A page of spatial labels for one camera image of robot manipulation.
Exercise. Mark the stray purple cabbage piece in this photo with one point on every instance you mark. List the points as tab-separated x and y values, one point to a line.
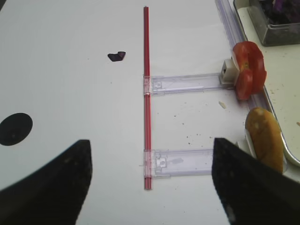
119	56

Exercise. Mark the clear plastic container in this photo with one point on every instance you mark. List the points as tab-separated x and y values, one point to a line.
272	35

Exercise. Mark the silver metal tray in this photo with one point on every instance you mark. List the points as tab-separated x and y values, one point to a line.
282	63

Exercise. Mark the white pusher block left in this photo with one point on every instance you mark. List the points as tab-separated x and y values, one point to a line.
229	72

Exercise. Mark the clear vertical strip left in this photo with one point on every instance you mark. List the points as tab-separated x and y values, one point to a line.
225	11

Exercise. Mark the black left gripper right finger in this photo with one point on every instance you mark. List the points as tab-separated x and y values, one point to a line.
250	192

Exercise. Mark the upright bun slice left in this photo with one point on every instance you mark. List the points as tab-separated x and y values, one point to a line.
266	138

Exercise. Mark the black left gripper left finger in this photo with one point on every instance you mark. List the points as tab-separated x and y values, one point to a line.
52	195

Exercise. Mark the clear rail upper left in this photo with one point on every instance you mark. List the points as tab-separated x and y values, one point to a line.
157	85

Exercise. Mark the shredded purple cabbage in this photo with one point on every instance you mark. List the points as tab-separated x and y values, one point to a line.
279	12

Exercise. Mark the clear rail lower left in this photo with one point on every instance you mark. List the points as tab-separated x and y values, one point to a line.
173	163

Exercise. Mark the clear rail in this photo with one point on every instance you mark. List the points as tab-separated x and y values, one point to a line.
157	85
173	163

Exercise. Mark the left red rail strip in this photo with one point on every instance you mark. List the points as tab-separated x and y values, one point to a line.
147	103

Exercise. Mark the tomato slices stack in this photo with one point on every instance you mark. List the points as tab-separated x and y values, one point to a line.
252	73

